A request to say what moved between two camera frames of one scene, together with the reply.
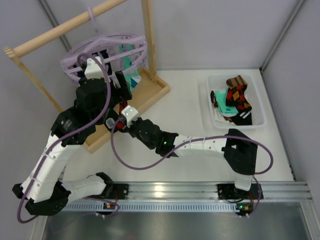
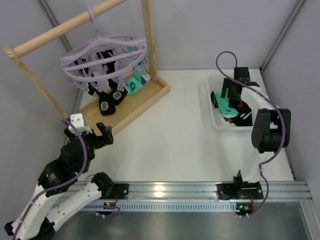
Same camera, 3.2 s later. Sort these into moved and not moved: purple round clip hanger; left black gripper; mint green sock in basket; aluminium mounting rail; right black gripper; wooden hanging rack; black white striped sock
Moved: left black gripper; right black gripper
Not moved: purple round clip hanger; black white striped sock; mint green sock in basket; aluminium mounting rail; wooden hanging rack
